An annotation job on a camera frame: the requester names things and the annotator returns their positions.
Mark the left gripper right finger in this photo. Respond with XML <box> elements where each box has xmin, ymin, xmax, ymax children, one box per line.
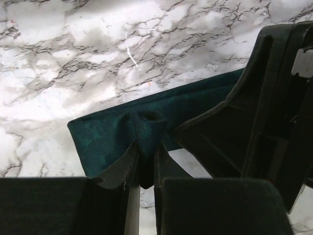
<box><xmin>154</xmin><ymin>141</ymin><xmax>192</xmax><ymax>235</ymax></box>

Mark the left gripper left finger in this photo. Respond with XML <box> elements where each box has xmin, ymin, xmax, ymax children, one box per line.
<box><xmin>93</xmin><ymin>144</ymin><xmax>140</xmax><ymax>235</ymax></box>

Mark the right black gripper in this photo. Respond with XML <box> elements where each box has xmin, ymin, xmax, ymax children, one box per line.
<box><xmin>174</xmin><ymin>21</ymin><xmax>313</xmax><ymax>212</ymax></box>

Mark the dark green tie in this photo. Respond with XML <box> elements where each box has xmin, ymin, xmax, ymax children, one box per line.
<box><xmin>67</xmin><ymin>69</ymin><xmax>243</xmax><ymax>189</ymax></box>

